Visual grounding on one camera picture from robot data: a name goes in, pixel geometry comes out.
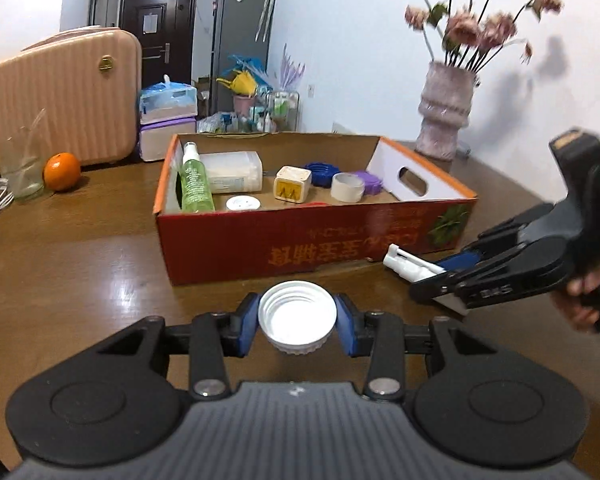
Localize grey refrigerator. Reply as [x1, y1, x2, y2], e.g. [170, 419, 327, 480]
[209, 0, 277, 114]

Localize translucent plastic container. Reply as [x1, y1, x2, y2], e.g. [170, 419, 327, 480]
[200, 151, 264, 195]

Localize purple feather decoration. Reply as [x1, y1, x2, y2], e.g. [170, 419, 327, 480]
[279, 44, 306, 92]

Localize person's right hand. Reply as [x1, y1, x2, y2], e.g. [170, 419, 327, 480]
[554, 262, 600, 331]

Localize clear drinking glass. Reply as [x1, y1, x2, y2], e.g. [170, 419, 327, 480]
[2, 109, 46, 201]

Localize beige tape roll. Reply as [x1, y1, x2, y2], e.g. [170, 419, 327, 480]
[330, 172, 366, 204]

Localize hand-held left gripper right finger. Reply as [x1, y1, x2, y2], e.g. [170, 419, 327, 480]
[336, 293, 501, 402]

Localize white plastic holder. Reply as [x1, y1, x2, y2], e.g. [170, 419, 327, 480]
[382, 243, 471, 317]

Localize pink textured vase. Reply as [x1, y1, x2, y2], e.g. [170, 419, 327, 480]
[414, 61, 481, 162]

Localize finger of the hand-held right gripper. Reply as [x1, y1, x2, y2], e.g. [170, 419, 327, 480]
[409, 237, 581, 311]
[437, 202, 558, 273]

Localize dark brown entrance door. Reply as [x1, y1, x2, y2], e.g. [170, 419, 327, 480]
[119, 0, 199, 89]

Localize purple scalloped lid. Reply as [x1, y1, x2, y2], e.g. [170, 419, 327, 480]
[352, 170, 384, 196]

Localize dried pink flowers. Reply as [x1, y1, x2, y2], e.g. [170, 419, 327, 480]
[382, 0, 565, 74]

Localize white and yellow cube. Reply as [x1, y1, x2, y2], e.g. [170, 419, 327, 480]
[274, 166, 313, 206]

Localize metal rack of bottles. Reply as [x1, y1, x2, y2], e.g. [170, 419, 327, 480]
[265, 89, 301, 133]

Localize red and orange cardboard box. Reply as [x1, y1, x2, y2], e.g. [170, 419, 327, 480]
[153, 132, 478, 287]

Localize blue scalloped lid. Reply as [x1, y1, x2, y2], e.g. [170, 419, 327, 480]
[302, 161, 340, 189]

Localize white ribbed jar lid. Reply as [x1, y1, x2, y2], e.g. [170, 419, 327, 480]
[258, 281, 339, 357]

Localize pink ribbed suitcase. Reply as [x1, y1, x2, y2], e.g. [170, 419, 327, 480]
[0, 26, 143, 167]

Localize yellow watering can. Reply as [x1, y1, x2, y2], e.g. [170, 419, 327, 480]
[216, 71, 258, 97]

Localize white round cap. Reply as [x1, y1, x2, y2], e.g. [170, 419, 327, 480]
[225, 195, 262, 212]

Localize purple tissue pack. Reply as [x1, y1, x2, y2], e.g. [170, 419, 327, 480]
[139, 116, 197, 163]

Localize green spray bottle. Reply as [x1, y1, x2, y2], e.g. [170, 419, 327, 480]
[180, 141, 216, 213]

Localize white folded umbrella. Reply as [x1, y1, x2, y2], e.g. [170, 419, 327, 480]
[255, 0, 277, 44]

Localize orange fruit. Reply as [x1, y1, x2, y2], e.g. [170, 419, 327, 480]
[43, 152, 82, 192]

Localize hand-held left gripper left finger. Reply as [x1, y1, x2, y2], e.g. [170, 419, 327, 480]
[97, 292, 261, 401]

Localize blue tissue pack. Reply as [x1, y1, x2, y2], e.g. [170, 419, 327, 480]
[139, 75, 199, 124]

